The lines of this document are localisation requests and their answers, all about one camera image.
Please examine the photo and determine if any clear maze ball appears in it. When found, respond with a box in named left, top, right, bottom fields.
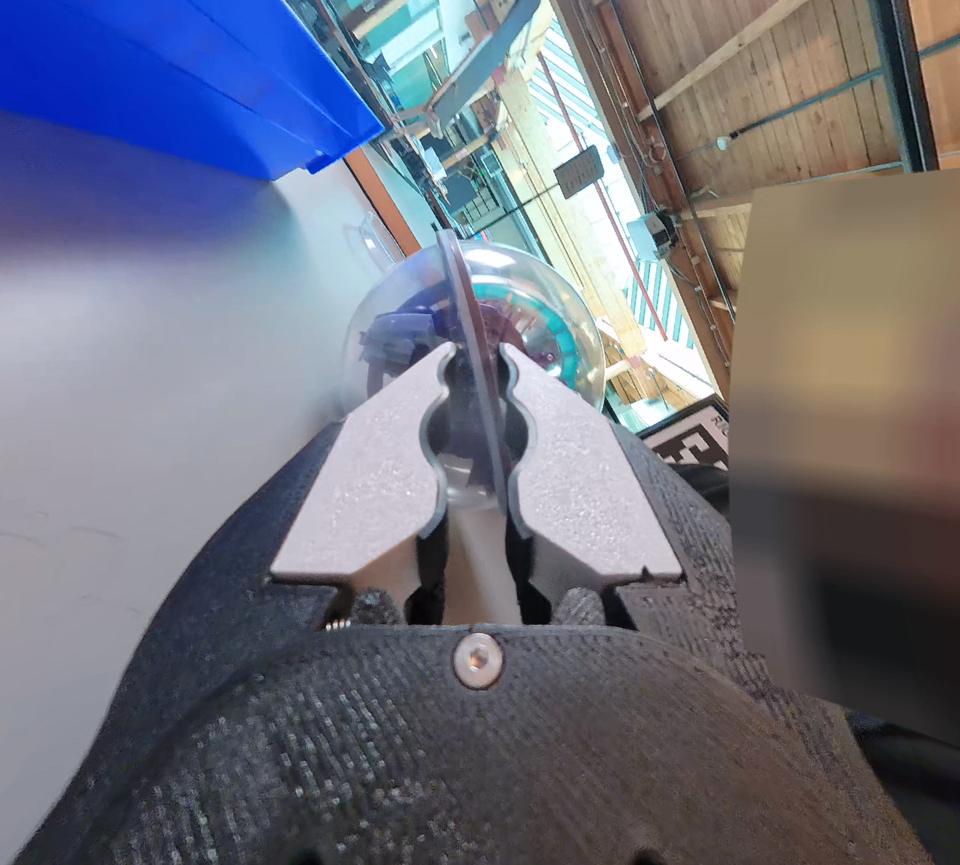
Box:
left=344, top=228, right=607, bottom=509

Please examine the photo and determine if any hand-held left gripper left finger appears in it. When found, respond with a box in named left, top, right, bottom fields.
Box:
left=270, top=340, right=454, bottom=599

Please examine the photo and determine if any blue plastic bin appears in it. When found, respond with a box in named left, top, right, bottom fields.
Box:
left=0, top=0, right=390, bottom=181

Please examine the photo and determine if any black and white marker tag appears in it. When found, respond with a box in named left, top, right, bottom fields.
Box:
left=636, top=397, right=733, bottom=476

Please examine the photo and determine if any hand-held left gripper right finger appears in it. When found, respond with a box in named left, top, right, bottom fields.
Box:
left=498, top=343, right=685, bottom=599

